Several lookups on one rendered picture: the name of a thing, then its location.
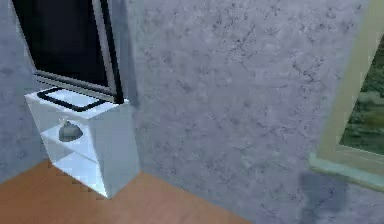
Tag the black television set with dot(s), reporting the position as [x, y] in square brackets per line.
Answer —
[63, 40]

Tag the white shelf cabinet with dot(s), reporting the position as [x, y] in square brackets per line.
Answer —
[110, 143]

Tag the cream framed window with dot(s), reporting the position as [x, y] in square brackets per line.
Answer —
[363, 126]

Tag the grey lump object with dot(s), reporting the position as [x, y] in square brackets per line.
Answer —
[70, 132]

